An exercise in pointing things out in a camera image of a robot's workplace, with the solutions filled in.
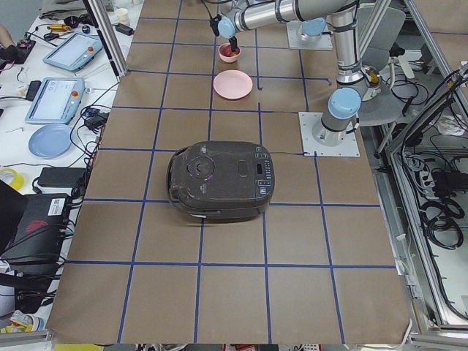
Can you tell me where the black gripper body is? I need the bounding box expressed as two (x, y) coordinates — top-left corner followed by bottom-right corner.
(229, 36), (238, 50)

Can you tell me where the pink bowl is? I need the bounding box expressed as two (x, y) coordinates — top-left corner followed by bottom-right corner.
(218, 43), (241, 64)

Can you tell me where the red apple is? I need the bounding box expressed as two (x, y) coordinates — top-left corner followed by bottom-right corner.
(223, 47), (239, 57)

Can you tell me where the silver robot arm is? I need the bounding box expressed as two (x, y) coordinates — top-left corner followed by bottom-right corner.
(211, 0), (365, 147)
(297, 18), (327, 45)

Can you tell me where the pink plate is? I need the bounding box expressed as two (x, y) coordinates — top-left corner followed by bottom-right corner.
(213, 69), (253, 100)

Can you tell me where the light blue plate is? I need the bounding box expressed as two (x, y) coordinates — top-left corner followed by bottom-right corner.
(28, 124), (72, 159)

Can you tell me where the dark grey rice cooker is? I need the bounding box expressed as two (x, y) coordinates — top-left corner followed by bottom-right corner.
(167, 140), (275, 219)

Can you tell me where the blue teach pendant far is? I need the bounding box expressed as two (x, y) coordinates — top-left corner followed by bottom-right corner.
(42, 33), (103, 72)

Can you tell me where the blue teach pendant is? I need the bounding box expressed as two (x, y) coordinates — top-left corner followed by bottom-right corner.
(25, 77), (85, 124)
(42, 33), (103, 72)

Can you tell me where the grey office chair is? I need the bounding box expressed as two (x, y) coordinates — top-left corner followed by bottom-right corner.
(358, 7), (405, 127)

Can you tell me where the blue teach pendant near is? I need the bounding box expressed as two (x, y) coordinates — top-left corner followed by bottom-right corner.
(25, 77), (85, 124)

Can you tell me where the black power adapter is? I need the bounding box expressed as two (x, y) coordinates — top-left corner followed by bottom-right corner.
(37, 167), (85, 188)

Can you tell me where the yellow tape roll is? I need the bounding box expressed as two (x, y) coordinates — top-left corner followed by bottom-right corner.
(0, 167), (25, 191)

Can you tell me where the black computer box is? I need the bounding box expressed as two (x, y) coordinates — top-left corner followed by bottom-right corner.
(1, 182), (71, 275)

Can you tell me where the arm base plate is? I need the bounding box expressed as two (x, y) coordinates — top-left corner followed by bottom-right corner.
(287, 22), (333, 50)
(298, 112), (360, 157)

